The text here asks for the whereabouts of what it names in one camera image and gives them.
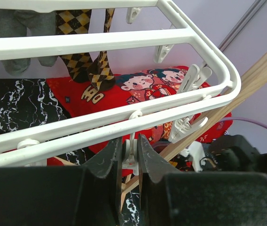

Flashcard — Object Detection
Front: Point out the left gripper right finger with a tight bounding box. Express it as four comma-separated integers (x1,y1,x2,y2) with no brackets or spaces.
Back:
138,135,183,226

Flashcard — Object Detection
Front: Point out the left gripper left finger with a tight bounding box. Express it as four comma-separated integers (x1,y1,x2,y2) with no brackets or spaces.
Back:
81,138,122,226

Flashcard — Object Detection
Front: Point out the white hanger clip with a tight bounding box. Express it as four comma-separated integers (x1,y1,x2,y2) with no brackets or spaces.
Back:
122,133,139,176

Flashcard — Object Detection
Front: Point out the white plastic clip hanger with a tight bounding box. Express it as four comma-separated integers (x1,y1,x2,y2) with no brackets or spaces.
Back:
0,0,241,167

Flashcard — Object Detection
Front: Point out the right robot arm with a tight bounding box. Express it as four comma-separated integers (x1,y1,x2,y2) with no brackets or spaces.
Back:
208,135,267,174

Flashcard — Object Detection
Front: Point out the clear plastic basket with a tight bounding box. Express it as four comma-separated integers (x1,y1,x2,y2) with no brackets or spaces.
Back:
151,141,170,153

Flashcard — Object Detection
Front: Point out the red cartoon print blanket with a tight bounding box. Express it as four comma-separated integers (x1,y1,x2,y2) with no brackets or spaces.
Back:
46,65,233,175

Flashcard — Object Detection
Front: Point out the brown argyle sock hanging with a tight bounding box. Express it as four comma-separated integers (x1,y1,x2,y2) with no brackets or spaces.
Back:
55,8,94,83

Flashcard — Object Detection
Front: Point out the grey sock hanging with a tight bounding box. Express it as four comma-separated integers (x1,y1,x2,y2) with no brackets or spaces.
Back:
0,9,57,76

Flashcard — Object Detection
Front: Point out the wooden drying rack frame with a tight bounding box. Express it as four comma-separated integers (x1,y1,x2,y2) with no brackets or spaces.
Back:
0,35,267,212

